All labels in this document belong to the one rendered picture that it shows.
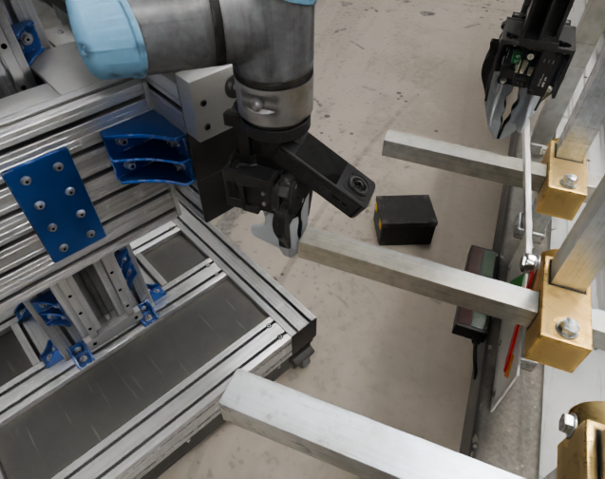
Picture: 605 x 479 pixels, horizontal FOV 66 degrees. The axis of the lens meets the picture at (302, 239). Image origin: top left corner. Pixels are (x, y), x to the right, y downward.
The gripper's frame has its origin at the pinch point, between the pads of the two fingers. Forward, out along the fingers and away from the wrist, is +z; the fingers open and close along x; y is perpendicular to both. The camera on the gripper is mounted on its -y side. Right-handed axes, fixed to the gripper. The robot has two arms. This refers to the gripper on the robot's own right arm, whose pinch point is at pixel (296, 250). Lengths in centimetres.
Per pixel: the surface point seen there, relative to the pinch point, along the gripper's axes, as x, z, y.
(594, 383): -8.7, 20.5, -44.7
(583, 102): -27.3, -13.2, -29.6
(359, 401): -21, 83, -10
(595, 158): -69, 20, -46
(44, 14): -177, 69, 240
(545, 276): -3.1, -4.5, -29.0
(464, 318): -6.9, 12.3, -23.8
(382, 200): -92, 71, 4
